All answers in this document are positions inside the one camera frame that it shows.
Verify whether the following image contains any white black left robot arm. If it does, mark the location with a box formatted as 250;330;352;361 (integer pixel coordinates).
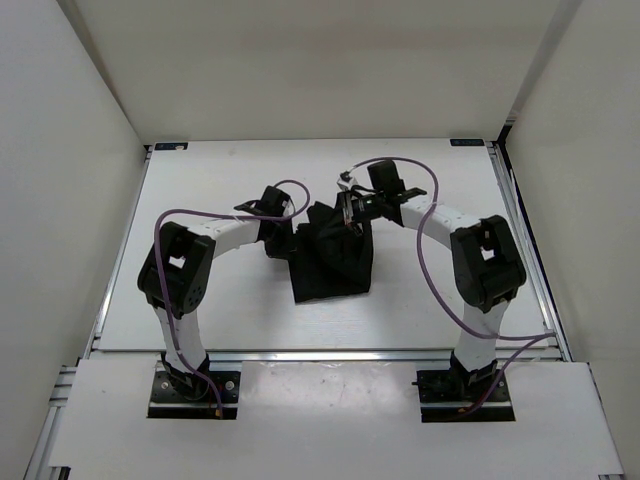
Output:
137;218;293;400

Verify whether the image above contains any aluminium right frame rail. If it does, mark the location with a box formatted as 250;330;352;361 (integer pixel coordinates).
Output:
491;122;574;362

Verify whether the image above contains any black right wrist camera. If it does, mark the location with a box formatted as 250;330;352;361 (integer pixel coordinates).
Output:
367;160;427;203

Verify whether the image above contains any blue corner label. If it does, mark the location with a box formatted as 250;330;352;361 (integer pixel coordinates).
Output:
154;142;189;151
450;138;485;147

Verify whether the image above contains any blue right corner label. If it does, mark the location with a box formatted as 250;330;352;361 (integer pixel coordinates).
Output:
450;138;485;147

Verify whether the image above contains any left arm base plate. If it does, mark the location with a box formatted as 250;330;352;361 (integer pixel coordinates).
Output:
147;352;241;420

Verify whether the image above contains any blue left corner label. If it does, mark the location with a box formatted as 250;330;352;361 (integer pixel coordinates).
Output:
154;142;189;151

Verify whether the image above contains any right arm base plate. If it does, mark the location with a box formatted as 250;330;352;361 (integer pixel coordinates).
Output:
413;354;516;423

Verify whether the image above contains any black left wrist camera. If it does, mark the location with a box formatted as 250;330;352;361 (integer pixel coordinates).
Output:
234;186;291;218

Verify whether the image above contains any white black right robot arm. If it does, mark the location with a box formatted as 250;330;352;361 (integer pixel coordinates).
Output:
338;188;526;400

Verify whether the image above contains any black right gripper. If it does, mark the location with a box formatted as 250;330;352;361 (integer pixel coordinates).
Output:
317;189;384;242

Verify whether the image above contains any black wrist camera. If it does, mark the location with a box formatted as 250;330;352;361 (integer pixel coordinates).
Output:
234;186;291;218
367;160;427;203

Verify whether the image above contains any aluminium front table rail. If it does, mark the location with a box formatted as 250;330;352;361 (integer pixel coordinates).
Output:
88;347;563;363

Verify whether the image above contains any black skirt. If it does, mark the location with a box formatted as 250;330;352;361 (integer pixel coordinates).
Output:
288;202;374;304

